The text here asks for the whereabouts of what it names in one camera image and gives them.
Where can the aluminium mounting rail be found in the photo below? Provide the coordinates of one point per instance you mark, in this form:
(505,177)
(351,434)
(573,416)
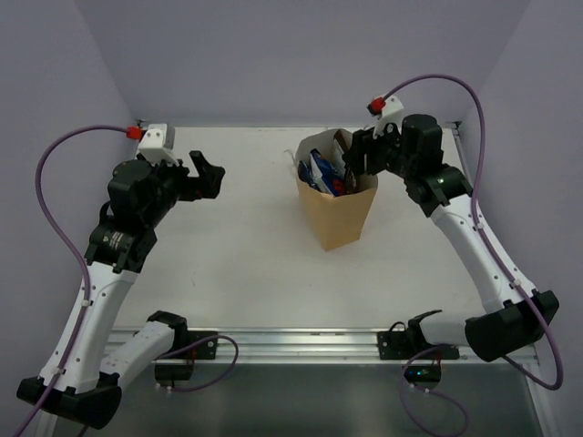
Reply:
(310,346)

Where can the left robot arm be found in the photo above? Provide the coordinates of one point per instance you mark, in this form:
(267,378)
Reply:
(79,382)

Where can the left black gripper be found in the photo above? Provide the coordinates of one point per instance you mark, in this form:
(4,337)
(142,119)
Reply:
(187,180)

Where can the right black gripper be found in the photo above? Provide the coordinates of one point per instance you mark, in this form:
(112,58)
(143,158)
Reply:
(366,142)

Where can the left black controller box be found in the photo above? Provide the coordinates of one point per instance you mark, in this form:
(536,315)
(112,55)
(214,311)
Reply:
(172,372)

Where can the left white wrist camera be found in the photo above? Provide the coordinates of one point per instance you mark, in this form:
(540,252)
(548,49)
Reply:
(155,143)

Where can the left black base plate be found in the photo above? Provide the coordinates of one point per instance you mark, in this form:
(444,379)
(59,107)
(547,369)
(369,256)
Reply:
(202,343)

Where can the black controller box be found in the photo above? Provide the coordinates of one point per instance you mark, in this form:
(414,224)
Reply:
(172,372)
(424,375)

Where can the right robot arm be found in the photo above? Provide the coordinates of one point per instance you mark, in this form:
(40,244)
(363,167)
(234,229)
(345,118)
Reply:
(516,312)

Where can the brown paper bag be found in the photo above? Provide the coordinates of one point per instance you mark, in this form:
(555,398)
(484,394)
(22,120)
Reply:
(335,221)

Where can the right black controller box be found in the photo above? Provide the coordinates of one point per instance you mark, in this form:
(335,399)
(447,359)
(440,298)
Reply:
(424,375)

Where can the blue white snack packet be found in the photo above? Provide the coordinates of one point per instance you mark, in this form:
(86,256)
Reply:
(305,175)

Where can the blue chip snack bag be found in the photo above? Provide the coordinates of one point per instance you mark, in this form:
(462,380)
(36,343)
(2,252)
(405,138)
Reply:
(325,176)

